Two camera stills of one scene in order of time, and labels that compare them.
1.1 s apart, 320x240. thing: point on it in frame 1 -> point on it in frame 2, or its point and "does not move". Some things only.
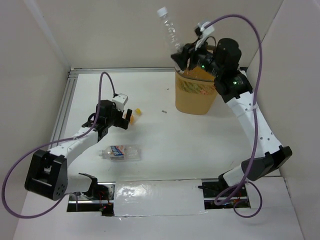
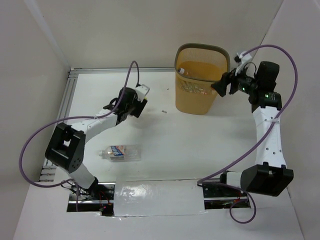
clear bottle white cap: (174, 42) -> (200, 90)
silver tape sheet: (159, 198) does not move
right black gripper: (181, 58) -> (221, 86)
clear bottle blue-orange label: (122, 153) does not move
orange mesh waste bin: (195, 91) does not move
